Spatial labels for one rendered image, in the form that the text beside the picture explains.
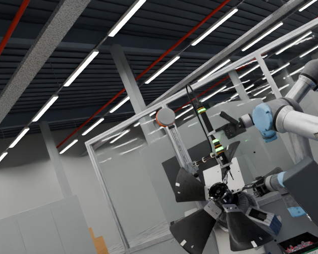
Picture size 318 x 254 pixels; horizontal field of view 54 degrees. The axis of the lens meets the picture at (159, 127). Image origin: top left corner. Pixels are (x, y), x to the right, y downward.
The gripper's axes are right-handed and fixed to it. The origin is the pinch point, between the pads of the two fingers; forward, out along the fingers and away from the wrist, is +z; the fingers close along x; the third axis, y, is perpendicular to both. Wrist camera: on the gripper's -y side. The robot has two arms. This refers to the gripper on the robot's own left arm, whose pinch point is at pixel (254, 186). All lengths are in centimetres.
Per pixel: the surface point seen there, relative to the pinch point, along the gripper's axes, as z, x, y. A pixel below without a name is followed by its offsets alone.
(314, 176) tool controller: -77, -5, 23
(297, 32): 22, -75, -107
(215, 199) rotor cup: 12.0, -3.3, 18.0
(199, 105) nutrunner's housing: 9, -54, -1
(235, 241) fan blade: -3.1, 16.7, 25.4
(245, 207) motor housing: 15.5, 9.3, 3.9
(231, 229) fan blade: 0.9, 11.8, 22.9
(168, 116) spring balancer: 79, -70, -8
